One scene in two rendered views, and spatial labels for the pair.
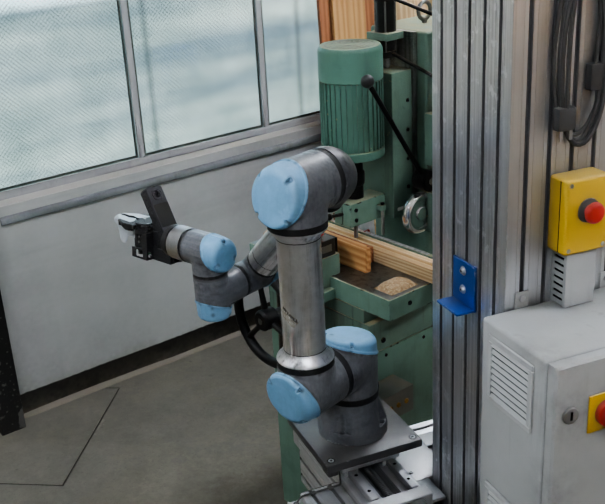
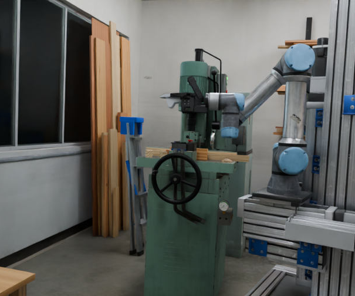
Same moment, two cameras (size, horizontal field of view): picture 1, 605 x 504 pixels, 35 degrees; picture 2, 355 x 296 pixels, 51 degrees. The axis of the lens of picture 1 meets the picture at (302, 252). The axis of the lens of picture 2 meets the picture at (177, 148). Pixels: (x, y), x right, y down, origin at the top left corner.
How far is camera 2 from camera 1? 1.76 m
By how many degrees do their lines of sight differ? 41
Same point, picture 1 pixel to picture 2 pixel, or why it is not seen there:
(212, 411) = (67, 276)
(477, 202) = not seen: outside the picture
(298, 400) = (304, 158)
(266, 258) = (247, 110)
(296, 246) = (304, 82)
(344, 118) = not seen: hidden behind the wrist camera
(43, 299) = not seen: outside the picture
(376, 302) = (225, 166)
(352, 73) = (202, 71)
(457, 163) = (348, 56)
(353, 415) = (295, 180)
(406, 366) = not seen: hidden behind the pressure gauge
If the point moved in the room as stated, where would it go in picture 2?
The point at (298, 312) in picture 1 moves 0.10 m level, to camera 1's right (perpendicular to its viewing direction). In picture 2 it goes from (301, 115) to (315, 116)
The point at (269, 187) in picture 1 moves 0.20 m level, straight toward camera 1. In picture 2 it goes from (300, 51) to (348, 44)
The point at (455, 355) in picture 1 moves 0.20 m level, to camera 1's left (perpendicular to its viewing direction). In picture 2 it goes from (341, 141) to (317, 141)
